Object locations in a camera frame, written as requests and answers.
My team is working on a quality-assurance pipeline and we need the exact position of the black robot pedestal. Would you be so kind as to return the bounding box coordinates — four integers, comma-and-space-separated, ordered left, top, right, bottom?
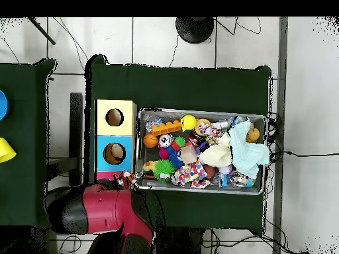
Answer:
154, 226, 207, 254

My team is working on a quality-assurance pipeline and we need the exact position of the yellow cup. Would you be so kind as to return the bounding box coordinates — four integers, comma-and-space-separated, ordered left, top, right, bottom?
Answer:
0, 137, 17, 164

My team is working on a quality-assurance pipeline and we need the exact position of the tiger plush toy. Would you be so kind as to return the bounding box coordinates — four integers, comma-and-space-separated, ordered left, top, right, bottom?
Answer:
113, 170, 138, 191

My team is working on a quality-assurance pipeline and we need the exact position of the black upright panel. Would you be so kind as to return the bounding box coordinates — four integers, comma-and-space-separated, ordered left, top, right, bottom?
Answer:
68, 92, 83, 187

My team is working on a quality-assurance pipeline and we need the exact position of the dark green side tablecloth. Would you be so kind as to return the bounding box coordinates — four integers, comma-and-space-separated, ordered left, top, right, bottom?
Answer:
0, 58, 60, 228

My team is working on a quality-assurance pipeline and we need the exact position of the orange toy basketball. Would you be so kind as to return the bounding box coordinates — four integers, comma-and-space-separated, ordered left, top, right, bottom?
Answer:
142, 133, 159, 149

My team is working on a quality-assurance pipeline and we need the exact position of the blue cup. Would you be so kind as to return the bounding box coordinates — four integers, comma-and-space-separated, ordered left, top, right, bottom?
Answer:
0, 89, 11, 122

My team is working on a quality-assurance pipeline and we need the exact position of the silver mesh bin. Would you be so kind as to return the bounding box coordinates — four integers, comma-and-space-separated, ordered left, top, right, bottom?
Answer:
134, 107, 267, 196

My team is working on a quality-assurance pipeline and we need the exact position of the orange toy block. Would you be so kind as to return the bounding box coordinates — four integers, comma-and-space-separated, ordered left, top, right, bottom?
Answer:
151, 120, 183, 136

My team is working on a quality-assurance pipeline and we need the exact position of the mint green cloth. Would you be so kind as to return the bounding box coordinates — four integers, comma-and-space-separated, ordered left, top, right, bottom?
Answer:
228, 120, 271, 181

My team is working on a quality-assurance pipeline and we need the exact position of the beige cardboard block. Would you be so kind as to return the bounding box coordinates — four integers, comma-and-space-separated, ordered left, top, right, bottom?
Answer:
180, 144, 198, 165

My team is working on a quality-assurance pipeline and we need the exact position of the cream white cloth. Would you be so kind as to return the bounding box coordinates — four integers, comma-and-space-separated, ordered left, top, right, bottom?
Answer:
198, 132, 233, 168

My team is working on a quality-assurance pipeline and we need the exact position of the black cable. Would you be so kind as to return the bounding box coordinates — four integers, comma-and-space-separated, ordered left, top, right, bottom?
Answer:
267, 150, 339, 157

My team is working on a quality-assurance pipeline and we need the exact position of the black round stand base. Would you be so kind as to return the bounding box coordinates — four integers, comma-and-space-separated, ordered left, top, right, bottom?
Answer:
175, 17, 215, 44

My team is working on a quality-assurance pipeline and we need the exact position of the yellow ball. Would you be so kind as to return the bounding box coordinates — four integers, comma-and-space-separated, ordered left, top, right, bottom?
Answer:
181, 114, 198, 132

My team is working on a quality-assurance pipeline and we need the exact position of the black rod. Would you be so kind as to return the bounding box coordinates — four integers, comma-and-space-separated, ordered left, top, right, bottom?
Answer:
27, 17, 56, 46

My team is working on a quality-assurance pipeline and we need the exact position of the wooden three-hole box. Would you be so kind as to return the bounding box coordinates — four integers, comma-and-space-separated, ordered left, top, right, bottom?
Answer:
94, 99, 138, 186

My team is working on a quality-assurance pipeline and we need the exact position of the polka dot cloth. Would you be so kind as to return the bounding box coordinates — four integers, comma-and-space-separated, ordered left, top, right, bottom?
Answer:
171, 160, 211, 189

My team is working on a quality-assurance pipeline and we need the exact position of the green spiky ball toy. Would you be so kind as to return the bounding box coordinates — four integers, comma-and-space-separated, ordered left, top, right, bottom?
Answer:
152, 159, 176, 183

